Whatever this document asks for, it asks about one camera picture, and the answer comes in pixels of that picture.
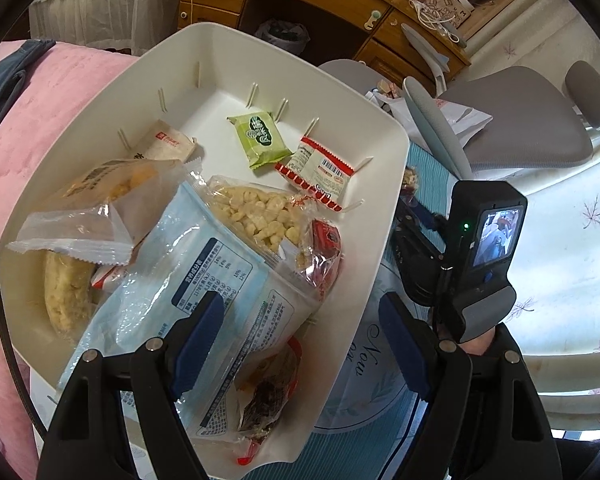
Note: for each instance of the green snack packet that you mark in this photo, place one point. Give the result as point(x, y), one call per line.
point(260, 140)

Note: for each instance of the beige cracker packet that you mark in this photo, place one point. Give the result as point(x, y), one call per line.
point(170, 145)

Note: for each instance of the blue jeans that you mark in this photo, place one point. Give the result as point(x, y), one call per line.
point(10, 75)

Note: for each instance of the person's right hand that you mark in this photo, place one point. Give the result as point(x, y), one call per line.
point(480, 347)

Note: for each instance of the striped red white small packet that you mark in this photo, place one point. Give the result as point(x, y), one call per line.
point(320, 172)

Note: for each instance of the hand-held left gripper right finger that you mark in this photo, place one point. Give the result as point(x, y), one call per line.
point(405, 347)

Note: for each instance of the tree print tablecloth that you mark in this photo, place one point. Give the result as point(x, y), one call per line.
point(360, 410)

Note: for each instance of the white drawer lock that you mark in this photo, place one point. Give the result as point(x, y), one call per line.
point(372, 19)

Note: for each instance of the clear nut packet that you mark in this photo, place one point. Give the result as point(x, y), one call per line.
point(410, 180)

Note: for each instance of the white plastic bag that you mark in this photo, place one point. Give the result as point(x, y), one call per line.
point(455, 115)

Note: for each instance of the light blue snack packet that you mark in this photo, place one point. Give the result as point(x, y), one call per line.
point(200, 310)

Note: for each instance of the pink blanket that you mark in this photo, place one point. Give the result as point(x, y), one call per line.
point(55, 125)

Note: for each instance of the white plastic tray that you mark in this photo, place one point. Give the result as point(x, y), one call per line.
point(220, 70)

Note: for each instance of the grey office chair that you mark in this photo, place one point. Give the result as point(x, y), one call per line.
point(520, 120)

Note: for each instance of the white lace covered cabinet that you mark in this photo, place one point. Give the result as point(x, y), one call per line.
point(105, 5)

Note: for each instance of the black trash bin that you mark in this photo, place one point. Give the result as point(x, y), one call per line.
point(282, 36)

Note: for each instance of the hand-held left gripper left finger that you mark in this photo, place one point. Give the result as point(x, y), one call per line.
point(200, 340)

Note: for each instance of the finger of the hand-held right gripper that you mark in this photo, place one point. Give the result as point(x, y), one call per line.
point(417, 220)

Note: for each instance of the brown translucent pastry packet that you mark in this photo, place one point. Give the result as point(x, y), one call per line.
point(90, 205)

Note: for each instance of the floral curtain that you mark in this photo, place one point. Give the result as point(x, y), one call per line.
point(570, 260)

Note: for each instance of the puffed rice bar packet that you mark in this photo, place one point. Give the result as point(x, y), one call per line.
point(260, 220)

